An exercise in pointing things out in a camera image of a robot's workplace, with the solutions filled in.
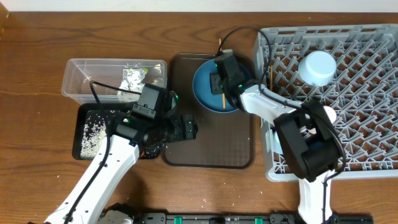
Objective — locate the dark blue plate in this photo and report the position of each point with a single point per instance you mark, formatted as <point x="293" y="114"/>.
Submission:
<point x="202" y="92"/>

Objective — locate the black plastic tray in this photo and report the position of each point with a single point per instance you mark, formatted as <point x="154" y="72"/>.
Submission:
<point x="82" y="111"/>

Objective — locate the spilled white rice pile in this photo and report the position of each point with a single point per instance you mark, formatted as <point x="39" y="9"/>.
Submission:
<point x="93" y="132"/>

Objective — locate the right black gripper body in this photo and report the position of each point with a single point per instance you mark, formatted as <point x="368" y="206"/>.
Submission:
<point x="218" y="85"/>

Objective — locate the light blue rice bowl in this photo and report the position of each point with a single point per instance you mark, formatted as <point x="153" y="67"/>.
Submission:
<point x="317" y="68"/>

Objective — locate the pink cup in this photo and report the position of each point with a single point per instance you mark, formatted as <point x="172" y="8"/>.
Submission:
<point x="331" y="115"/>

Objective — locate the green snack wrapper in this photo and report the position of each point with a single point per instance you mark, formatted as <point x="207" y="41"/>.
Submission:
<point x="133" y="80"/>

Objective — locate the brown serving tray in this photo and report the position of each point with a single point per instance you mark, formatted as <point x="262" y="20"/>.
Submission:
<point x="224" y="140"/>

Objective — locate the wooden chopstick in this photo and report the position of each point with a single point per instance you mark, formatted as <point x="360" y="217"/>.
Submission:
<point x="271" y="78"/>
<point x="223" y="96"/>

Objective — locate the light blue cup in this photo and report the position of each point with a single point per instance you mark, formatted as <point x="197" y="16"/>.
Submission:
<point x="277" y="144"/>

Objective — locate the grey dishwasher rack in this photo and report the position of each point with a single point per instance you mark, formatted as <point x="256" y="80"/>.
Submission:
<point x="363" y="91"/>

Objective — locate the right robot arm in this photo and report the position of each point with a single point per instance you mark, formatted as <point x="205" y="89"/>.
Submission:
<point x="310" y="145"/>

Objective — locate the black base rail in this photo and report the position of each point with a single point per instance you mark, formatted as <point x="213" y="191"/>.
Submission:
<point x="123" y="213"/>

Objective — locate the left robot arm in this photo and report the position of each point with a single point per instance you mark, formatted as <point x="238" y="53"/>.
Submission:
<point x="119" y="151"/>

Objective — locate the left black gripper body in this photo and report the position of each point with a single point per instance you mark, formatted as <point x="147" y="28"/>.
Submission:
<point x="173" y="130"/>

